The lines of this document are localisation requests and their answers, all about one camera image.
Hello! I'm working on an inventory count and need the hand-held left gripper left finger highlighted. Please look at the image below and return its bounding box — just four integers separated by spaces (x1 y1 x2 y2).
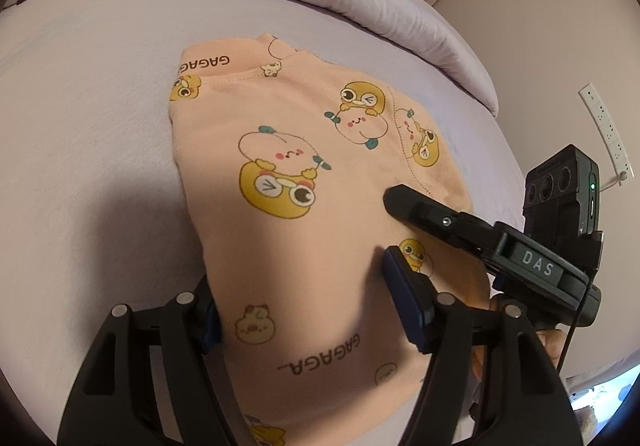
56 275 252 446

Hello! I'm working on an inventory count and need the white power strip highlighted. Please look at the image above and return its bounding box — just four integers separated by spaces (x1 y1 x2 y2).
578 83 632 187

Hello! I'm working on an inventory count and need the person's right hand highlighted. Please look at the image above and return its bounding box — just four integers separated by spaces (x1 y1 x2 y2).
535 326 569 372

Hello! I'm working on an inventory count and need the black cable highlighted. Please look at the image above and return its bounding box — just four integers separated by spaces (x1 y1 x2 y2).
556 230 607 373

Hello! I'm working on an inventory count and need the lilac bed sheet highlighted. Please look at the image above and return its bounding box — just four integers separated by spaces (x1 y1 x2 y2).
0 0 528 446

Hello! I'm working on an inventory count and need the peach cartoon print garment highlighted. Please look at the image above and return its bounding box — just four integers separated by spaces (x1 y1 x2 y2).
168 32 494 446

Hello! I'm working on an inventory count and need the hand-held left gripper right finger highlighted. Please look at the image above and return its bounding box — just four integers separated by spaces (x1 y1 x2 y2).
381 246 584 446

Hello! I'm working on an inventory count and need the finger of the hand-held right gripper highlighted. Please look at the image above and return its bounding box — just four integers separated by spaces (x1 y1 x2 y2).
382 183 501 258

